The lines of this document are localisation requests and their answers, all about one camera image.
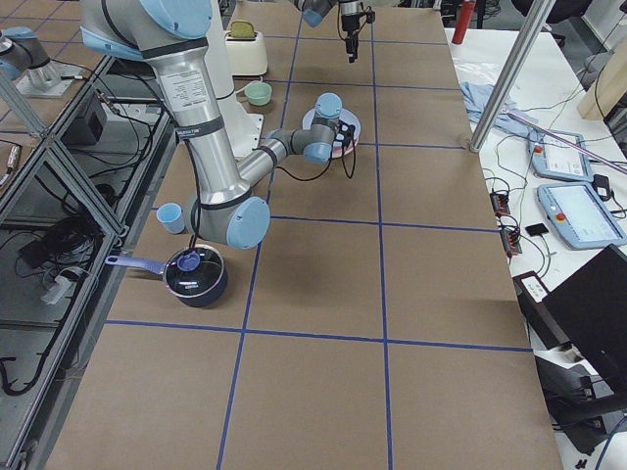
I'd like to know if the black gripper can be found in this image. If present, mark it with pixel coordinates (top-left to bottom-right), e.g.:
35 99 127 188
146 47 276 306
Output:
333 120 357 150
338 8 375 63

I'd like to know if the blue plate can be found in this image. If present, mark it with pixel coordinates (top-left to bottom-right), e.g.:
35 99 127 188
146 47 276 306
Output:
302 109 362 151

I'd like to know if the pink plate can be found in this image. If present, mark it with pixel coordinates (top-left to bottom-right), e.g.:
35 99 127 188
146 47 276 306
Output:
332 140 359 159

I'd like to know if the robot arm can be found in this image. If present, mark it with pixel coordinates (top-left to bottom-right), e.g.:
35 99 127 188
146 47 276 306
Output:
80 1 343 250
293 0 375 64

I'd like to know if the green bowl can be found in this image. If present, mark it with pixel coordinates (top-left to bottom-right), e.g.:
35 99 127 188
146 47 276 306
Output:
244 80 272 107

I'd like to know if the cream toaster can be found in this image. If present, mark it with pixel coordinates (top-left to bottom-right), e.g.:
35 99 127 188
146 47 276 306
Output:
225 30 268 76

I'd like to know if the toast slice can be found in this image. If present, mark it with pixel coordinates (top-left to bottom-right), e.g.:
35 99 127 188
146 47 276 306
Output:
229 20 256 40

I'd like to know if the red bottle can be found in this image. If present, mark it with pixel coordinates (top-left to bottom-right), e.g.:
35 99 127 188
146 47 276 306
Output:
452 0 476 45

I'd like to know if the grabber stick tool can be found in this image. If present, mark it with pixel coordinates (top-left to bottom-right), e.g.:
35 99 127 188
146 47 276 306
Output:
506 111 627 175

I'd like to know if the blue cloth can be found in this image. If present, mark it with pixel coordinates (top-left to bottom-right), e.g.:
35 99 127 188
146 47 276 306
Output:
459 81 540 138

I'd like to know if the black orange electronics module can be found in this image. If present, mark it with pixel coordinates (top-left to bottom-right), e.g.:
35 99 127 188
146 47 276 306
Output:
490 192 511 216

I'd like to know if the upper teach pendant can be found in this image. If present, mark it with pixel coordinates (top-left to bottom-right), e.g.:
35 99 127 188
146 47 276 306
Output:
527 131 594 183

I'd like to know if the teach pendant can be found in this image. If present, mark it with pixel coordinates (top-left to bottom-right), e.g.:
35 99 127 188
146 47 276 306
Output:
536 182 626 250
527 131 594 183

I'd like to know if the dark blue pot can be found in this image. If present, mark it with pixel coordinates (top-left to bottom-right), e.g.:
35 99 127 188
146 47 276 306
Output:
105 245 228 307

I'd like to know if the glass pot lid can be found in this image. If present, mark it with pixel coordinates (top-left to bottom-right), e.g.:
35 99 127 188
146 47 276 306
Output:
163 245 228 304

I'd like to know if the lower teach pendant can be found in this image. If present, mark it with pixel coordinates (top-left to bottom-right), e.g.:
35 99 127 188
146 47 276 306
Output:
536 182 626 250

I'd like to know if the black power adapter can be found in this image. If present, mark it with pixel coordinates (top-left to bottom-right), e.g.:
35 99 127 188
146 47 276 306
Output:
593 174 613 202

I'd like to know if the black laptop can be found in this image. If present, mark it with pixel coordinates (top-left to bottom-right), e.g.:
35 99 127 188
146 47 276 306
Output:
512 244 626 390

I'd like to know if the white toaster cable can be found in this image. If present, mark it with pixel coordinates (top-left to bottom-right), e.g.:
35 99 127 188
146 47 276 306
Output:
233 72 265 104

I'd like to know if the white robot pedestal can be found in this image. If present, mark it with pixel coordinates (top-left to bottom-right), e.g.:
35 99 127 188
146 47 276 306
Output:
205 0 264 160

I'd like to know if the aluminium frame post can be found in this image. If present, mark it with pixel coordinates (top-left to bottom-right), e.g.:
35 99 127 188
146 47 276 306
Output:
468 0 555 153

